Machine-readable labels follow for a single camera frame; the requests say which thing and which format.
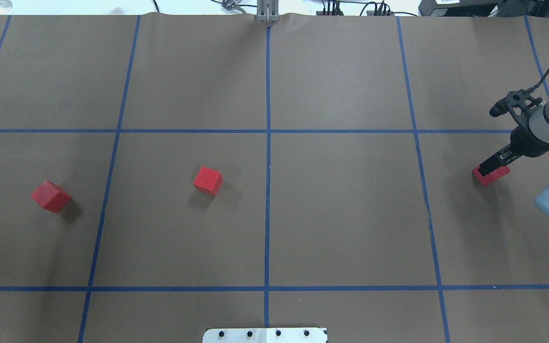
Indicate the red block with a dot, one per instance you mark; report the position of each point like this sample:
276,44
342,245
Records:
491,177
208,181
50,196

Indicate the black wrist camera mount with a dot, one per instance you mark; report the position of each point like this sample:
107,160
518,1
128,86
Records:
520,99

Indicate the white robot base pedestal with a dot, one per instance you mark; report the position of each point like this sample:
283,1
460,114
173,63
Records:
266,335

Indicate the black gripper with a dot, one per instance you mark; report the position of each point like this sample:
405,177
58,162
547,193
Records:
528,142

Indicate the aluminium frame post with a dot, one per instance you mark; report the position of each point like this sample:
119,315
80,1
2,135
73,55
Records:
267,11

